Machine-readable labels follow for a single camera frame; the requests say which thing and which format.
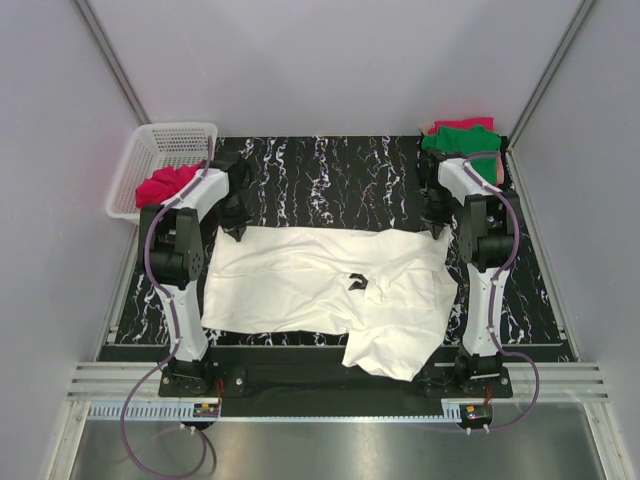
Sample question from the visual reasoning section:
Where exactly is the right controller board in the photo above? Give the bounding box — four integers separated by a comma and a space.
461, 404, 493, 424

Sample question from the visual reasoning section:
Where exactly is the crumpled pink t-shirt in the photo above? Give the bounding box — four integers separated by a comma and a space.
135, 163, 202, 209

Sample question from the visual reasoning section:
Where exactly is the folded green t-shirt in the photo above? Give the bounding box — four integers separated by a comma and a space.
421, 126, 502, 186

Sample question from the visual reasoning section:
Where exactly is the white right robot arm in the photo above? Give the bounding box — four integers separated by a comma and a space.
418, 149, 520, 389

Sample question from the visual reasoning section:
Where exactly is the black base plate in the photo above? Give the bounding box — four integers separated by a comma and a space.
159, 347, 513, 420

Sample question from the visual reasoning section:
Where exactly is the left controller board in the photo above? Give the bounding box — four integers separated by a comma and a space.
193, 403, 220, 418

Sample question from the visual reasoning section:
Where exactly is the controller board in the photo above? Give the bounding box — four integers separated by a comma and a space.
193, 403, 220, 418
461, 404, 493, 424

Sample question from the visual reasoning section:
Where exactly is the white printed t-shirt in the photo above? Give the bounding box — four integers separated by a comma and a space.
201, 226, 458, 381

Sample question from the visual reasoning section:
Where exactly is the folded peach t-shirt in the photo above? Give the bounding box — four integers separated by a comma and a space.
495, 155, 506, 186

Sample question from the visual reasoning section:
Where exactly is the aluminium rail frame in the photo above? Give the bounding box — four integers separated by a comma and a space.
47, 352, 627, 479

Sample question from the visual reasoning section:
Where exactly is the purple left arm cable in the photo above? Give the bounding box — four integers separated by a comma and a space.
121, 134, 219, 475

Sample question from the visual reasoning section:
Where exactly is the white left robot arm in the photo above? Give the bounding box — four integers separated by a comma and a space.
138, 153, 253, 381

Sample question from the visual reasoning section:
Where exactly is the black marble pattern mat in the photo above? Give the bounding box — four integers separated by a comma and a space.
99, 136, 577, 362

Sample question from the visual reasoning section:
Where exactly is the white plastic basket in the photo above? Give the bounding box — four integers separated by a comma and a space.
105, 121, 219, 229

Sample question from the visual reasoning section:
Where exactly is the folded red t-shirt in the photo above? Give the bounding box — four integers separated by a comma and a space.
426, 117, 494, 135

